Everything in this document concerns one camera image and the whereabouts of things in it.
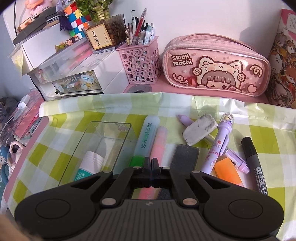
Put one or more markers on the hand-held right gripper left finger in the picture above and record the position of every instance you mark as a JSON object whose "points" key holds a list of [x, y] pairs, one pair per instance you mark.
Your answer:
{"points": [[147, 170]]}

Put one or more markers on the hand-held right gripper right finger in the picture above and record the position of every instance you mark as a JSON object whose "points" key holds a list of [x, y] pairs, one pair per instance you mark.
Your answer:
{"points": [[155, 170]]}

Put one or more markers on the pink highlighter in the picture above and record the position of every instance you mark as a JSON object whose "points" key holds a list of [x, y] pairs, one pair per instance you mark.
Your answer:
{"points": [[159, 143]]}

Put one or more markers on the black felt board eraser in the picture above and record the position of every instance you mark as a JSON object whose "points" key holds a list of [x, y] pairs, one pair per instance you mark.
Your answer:
{"points": [[185, 157]]}

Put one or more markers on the green highlighter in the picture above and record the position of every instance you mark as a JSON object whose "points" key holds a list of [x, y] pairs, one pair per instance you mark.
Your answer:
{"points": [[144, 136]]}

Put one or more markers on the clear plastic tray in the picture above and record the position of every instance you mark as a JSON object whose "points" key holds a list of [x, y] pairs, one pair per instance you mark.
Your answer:
{"points": [[108, 129]]}

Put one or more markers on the white eraser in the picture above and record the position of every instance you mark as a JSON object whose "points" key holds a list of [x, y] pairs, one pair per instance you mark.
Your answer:
{"points": [[200, 128]]}

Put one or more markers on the purple figure-topped pen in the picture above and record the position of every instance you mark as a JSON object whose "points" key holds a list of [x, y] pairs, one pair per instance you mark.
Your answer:
{"points": [[219, 143]]}

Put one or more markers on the orange highlighter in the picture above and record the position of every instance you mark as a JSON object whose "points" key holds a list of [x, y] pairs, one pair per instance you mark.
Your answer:
{"points": [[227, 172]]}

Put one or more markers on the purple pen with label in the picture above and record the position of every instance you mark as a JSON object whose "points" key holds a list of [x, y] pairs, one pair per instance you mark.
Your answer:
{"points": [[238, 163]]}

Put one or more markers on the grey whiteboard marker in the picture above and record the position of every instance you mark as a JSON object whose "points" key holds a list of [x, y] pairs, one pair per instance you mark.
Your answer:
{"points": [[251, 150]]}

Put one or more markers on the white glue stick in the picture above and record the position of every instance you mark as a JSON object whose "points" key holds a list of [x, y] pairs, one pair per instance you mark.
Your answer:
{"points": [[91, 162]]}

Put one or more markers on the round metal desk grommet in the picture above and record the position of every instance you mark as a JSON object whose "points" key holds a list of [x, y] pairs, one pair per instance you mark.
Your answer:
{"points": [[140, 88]]}

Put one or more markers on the pink perforated pen holder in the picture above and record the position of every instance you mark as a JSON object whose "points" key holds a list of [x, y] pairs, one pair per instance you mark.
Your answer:
{"points": [[141, 64]]}

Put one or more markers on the green checked tablecloth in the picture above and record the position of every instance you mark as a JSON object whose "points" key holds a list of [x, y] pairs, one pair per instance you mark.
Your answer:
{"points": [[41, 153]]}

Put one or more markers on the white drawer organiser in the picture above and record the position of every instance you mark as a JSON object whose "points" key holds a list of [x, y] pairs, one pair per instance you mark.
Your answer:
{"points": [[111, 67]]}

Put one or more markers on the pink cartoon pencil case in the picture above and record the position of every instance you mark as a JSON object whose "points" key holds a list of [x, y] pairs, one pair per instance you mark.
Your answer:
{"points": [[215, 60]]}

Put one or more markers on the pink gift boxes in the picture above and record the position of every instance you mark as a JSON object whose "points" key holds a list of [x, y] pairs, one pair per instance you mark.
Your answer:
{"points": [[25, 118]]}

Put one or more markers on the clear plastic storage box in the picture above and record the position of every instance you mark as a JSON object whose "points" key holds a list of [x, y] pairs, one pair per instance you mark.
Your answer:
{"points": [[64, 58]]}

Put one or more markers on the white charger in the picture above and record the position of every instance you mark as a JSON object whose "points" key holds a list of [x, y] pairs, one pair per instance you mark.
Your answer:
{"points": [[24, 103]]}

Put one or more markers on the bunch of pens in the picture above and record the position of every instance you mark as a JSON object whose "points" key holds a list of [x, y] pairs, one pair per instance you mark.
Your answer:
{"points": [[138, 30]]}

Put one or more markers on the clear vase with pebbles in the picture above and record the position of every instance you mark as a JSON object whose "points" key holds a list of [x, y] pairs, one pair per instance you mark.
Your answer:
{"points": [[104, 34]]}

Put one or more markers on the small cartoon figurine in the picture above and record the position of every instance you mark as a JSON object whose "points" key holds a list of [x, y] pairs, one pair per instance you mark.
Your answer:
{"points": [[64, 45]]}

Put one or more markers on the dark grey bag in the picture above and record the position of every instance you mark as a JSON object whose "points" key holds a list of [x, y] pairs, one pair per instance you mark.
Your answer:
{"points": [[7, 106]]}

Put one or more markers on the white cardboard box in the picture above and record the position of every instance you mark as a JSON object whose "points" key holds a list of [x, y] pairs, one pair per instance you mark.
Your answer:
{"points": [[37, 53]]}

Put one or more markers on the cat cover comic book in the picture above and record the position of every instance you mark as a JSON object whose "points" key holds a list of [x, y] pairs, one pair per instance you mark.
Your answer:
{"points": [[283, 64]]}

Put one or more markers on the colourful puzzle cube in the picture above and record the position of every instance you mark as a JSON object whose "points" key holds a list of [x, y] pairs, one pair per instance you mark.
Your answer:
{"points": [[77, 18]]}

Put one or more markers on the purple tassel charm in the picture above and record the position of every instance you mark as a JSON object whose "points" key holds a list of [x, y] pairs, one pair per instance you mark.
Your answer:
{"points": [[63, 23]]}

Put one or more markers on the pale yellow plastic bag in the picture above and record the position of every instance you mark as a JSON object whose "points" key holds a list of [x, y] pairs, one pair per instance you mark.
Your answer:
{"points": [[16, 59]]}

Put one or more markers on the dark grey flat case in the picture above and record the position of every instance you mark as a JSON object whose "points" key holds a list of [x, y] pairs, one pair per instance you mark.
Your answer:
{"points": [[30, 33]]}

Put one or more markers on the black box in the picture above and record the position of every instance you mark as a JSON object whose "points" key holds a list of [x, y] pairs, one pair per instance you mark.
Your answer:
{"points": [[47, 15]]}

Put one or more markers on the small brown box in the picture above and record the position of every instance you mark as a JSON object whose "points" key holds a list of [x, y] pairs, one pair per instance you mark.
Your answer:
{"points": [[24, 25]]}

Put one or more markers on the pink lion toy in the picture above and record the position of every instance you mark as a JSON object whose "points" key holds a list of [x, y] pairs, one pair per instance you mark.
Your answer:
{"points": [[40, 7]]}

